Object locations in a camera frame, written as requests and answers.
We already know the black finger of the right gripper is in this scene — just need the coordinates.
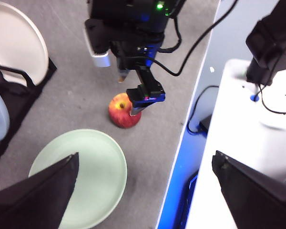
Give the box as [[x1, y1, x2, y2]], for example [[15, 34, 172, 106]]
[[125, 83, 167, 118], [116, 57, 131, 83]]

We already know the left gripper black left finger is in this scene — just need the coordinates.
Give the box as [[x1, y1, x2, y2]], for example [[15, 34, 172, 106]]
[[0, 152, 80, 229]]

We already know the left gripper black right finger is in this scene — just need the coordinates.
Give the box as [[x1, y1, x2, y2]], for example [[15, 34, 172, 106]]
[[211, 150, 286, 229]]

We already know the red apple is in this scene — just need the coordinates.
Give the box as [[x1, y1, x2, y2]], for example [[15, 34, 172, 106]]
[[108, 93, 143, 129]]

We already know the green plate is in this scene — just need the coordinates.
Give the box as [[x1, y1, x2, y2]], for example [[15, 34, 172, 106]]
[[28, 128, 128, 229]]

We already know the black plate rack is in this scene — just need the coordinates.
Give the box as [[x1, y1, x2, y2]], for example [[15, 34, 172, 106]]
[[0, 58, 58, 172]]

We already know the beige plate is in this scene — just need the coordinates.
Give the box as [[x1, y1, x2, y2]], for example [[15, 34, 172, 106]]
[[0, 0, 50, 86]]

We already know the black power adapter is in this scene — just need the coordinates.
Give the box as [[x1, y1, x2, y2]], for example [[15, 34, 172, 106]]
[[199, 114, 213, 132]]

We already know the pale grey camera box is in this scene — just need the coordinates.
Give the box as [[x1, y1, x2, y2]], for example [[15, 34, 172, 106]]
[[82, 18, 112, 68]]

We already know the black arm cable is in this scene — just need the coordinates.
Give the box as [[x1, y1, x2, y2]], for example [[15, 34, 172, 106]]
[[158, 11, 182, 53], [143, 0, 240, 77]]

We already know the black floor cable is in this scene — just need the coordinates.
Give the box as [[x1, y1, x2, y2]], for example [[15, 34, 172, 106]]
[[187, 85, 220, 134]]

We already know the thin black cable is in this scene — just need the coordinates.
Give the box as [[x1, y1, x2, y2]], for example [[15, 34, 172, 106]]
[[256, 83, 286, 115]]

